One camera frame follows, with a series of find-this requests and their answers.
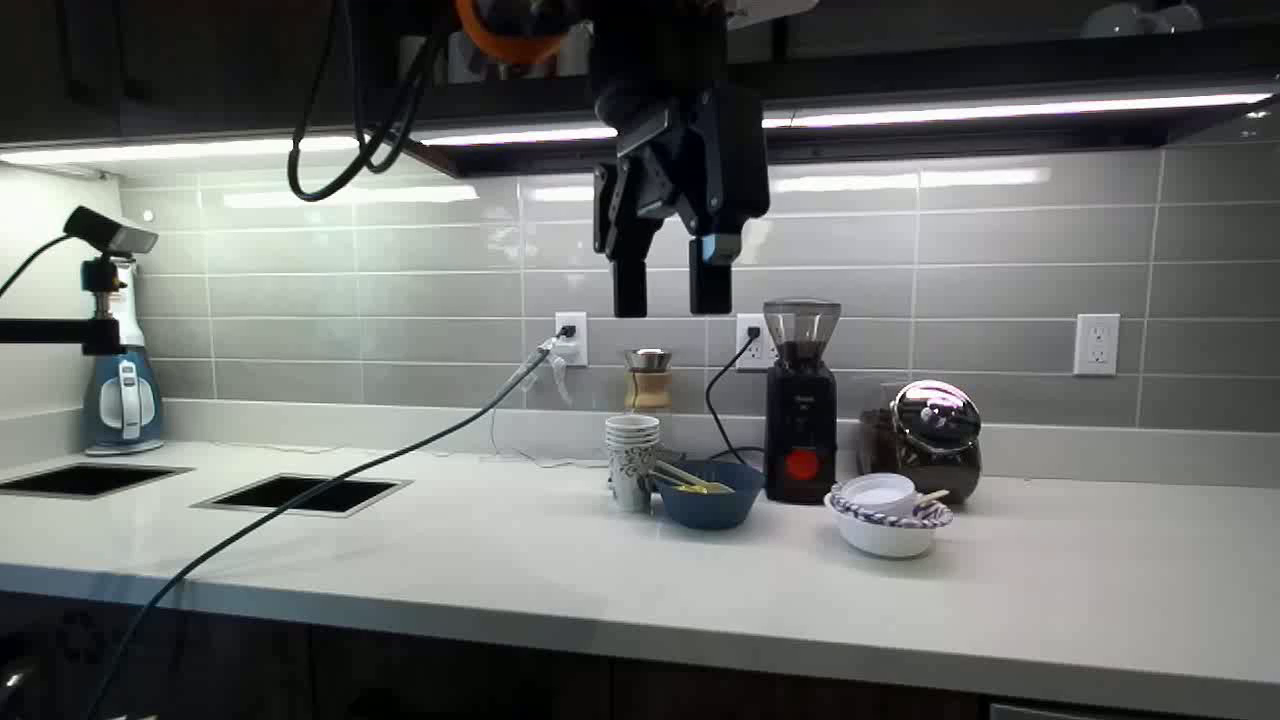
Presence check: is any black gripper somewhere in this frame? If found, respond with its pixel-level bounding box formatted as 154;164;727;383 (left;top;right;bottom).
590;76;776;321

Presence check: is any white bowl with patterned rim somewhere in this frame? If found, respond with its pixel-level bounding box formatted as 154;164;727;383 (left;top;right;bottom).
820;476;960;564

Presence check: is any small white cup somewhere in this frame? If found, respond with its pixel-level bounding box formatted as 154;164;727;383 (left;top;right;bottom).
840;469;925;525

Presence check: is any dark jar with shiny lid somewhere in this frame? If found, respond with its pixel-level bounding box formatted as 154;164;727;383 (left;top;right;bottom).
856;377;987;511

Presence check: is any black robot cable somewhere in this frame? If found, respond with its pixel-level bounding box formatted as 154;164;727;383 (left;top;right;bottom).
285;0;457;208

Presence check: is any thin black grinder cable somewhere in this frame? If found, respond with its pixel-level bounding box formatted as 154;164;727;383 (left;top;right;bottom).
702;328;767;473

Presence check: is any thin white cable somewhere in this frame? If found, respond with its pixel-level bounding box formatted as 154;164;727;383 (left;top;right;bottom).
486;358;613;473

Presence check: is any black camera on stand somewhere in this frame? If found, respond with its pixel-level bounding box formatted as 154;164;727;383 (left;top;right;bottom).
0;199;165;358

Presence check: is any white wall outlet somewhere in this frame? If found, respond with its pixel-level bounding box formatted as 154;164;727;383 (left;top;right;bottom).
734;309;781;377
550;309;593;370
1070;309;1126;380

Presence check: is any black coffee grinder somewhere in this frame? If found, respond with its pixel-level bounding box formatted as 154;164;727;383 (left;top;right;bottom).
761;298;846;507

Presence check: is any glass pour-over coffee maker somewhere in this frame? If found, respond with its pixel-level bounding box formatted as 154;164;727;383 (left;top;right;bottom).
626;344;682;415

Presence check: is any blue bowl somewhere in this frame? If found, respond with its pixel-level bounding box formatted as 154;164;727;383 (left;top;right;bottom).
650;455;767;535

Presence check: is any thick black power cable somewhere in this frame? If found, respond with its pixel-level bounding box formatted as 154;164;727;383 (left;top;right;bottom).
81;334;575;720

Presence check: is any LED light strip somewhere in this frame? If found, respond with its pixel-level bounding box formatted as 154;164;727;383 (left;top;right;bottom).
0;82;1280;170

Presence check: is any wooden utensil in bowl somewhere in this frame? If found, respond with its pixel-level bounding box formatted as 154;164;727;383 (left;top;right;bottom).
635;455;742;499

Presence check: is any glass bowl on shelf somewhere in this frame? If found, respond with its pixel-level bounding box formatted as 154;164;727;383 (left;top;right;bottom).
1081;0;1207;39

